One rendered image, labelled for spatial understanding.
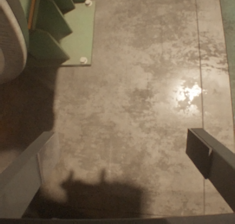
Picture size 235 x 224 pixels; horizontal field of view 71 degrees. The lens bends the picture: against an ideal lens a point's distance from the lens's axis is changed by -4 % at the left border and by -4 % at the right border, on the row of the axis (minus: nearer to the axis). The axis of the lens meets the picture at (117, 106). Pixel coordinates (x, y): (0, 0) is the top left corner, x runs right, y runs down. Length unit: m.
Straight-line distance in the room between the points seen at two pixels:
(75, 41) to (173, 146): 0.69
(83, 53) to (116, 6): 0.32
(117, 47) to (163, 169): 0.61
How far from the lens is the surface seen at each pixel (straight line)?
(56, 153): 0.17
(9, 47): 0.42
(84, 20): 0.99
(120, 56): 0.87
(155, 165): 0.79
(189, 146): 0.17
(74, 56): 0.90
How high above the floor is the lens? 0.77
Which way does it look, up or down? 78 degrees down
